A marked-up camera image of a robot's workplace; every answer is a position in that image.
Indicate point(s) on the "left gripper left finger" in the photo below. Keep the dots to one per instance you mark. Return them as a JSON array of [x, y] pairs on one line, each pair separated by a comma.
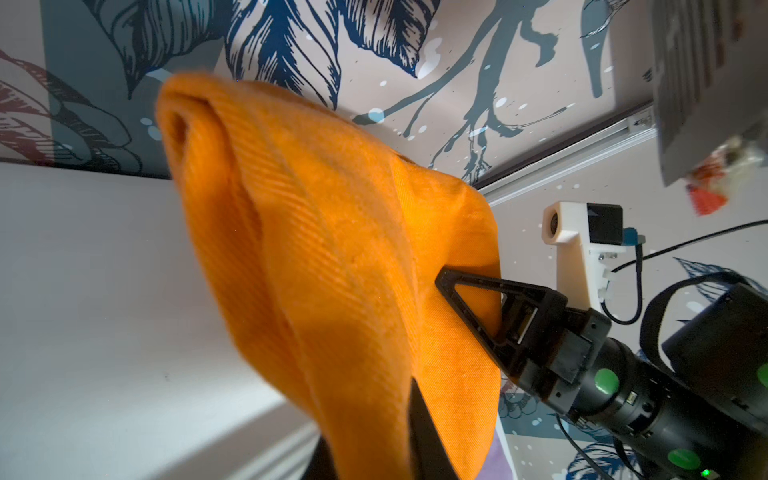
[[321, 465]]

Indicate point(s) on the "orange pants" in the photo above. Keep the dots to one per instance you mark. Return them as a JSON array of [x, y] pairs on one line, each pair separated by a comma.
[[322, 246]]

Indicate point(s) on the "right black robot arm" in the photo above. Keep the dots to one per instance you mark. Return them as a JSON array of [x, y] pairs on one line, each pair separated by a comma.
[[692, 407]]

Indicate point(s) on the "black wall basket shelf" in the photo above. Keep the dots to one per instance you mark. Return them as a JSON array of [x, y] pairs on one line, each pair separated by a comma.
[[709, 76]]

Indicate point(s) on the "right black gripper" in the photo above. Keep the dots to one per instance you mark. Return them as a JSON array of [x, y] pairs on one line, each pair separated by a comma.
[[544, 346]]

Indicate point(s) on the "purple pants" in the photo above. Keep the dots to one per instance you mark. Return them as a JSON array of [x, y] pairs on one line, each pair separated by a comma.
[[498, 464]]

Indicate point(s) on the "small red snack packet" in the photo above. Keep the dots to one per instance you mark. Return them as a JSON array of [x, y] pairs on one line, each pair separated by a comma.
[[714, 181]]

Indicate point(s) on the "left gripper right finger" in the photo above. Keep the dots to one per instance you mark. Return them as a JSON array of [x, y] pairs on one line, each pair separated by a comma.
[[429, 459]]

